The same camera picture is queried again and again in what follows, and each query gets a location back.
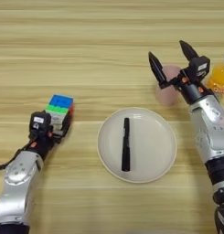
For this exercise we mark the black marker pen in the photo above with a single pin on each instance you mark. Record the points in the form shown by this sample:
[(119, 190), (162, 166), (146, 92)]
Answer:
[(126, 146)]

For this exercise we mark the round beige plate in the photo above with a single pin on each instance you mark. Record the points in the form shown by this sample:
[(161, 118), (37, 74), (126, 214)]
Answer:
[(153, 146)]

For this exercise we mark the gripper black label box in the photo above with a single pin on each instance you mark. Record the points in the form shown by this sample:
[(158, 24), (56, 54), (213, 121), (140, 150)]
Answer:
[(200, 68), (39, 123)]

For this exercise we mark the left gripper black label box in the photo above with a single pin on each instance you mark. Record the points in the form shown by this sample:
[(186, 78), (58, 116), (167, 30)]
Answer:
[(39, 123)]

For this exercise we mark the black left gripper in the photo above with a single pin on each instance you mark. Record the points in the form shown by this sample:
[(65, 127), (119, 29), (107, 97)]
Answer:
[(43, 144)]

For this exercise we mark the multicolour puzzle cube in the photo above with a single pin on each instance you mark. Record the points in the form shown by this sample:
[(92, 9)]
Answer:
[(59, 106)]

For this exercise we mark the pink plastic cup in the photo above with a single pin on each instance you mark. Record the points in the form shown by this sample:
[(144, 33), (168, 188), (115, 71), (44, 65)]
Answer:
[(171, 96)]

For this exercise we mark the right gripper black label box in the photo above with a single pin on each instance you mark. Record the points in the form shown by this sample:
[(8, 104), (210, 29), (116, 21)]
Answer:
[(200, 68)]

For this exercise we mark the orange juice bottle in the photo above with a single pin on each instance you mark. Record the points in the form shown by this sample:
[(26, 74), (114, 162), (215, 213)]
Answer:
[(220, 80)]

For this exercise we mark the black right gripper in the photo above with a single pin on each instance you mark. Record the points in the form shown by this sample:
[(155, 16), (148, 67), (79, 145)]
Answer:
[(194, 91)]

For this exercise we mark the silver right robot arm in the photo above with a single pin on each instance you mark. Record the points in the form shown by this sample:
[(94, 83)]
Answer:
[(212, 131)]

